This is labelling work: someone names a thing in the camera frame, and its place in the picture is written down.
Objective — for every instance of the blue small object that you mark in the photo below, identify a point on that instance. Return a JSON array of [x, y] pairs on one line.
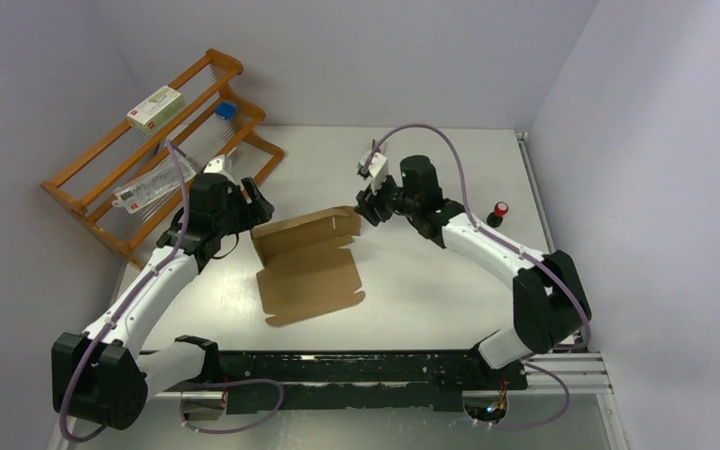
[[225, 110]]

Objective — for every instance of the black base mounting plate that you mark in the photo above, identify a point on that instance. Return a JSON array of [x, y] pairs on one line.
[[435, 379]]

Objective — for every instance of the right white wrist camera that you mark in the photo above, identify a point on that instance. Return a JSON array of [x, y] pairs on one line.
[[374, 167]]

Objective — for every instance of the white green carton box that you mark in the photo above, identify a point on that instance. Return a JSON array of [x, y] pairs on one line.
[[156, 110]]

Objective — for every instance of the aluminium frame rail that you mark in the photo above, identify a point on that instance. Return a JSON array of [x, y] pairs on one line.
[[563, 374]]

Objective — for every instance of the brown cardboard box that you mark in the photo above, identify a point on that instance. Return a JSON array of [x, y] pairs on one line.
[[308, 269]]

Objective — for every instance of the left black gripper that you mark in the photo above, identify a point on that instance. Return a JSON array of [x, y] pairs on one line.
[[253, 214]]

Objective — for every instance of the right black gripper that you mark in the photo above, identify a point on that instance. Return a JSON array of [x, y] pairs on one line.
[[367, 200]]

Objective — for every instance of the orange wooden rack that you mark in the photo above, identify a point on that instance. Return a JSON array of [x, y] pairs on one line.
[[85, 187]]

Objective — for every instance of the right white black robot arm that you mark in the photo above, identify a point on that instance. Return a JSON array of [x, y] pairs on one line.
[[549, 304]]

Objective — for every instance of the red emergency stop button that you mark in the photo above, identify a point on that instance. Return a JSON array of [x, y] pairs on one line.
[[495, 218]]

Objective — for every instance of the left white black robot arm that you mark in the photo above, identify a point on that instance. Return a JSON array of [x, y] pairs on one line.
[[101, 374]]

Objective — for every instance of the clear plastic packet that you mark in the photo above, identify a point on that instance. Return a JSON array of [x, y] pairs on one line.
[[153, 185]]

